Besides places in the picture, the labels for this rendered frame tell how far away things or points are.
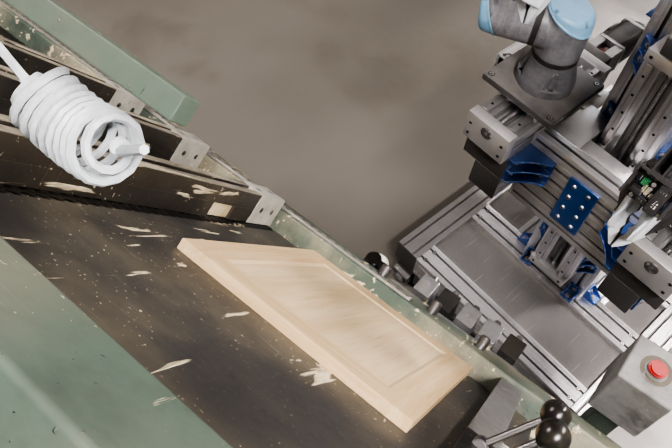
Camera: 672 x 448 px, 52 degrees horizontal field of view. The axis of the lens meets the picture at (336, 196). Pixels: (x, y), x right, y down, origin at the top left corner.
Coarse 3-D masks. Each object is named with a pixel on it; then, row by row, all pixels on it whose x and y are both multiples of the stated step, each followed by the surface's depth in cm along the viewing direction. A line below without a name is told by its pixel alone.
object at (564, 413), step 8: (552, 400) 85; (560, 400) 85; (544, 408) 85; (552, 408) 84; (560, 408) 84; (568, 408) 84; (544, 416) 85; (552, 416) 84; (560, 416) 84; (568, 416) 84; (528, 424) 86; (536, 424) 86; (568, 424) 84; (504, 432) 87; (512, 432) 86; (520, 432) 86; (472, 440) 88; (480, 440) 87; (488, 440) 87; (496, 440) 87
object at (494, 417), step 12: (504, 384) 137; (492, 396) 121; (504, 396) 127; (516, 396) 133; (480, 408) 110; (492, 408) 114; (504, 408) 118; (480, 420) 103; (492, 420) 107; (504, 420) 111; (480, 432) 97; (492, 432) 101
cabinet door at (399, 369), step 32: (192, 256) 105; (224, 256) 110; (256, 256) 122; (288, 256) 137; (320, 256) 156; (256, 288) 104; (288, 288) 116; (320, 288) 130; (352, 288) 147; (288, 320) 99; (320, 320) 110; (352, 320) 122; (384, 320) 137; (320, 352) 97; (352, 352) 105; (384, 352) 115; (416, 352) 129; (448, 352) 144; (352, 384) 95; (384, 384) 99; (416, 384) 108; (448, 384) 120; (416, 416) 94
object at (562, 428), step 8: (544, 424) 74; (552, 424) 73; (560, 424) 73; (536, 432) 74; (544, 432) 73; (552, 432) 73; (560, 432) 72; (568, 432) 73; (536, 440) 74; (544, 440) 73; (552, 440) 72; (560, 440) 72; (568, 440) 73
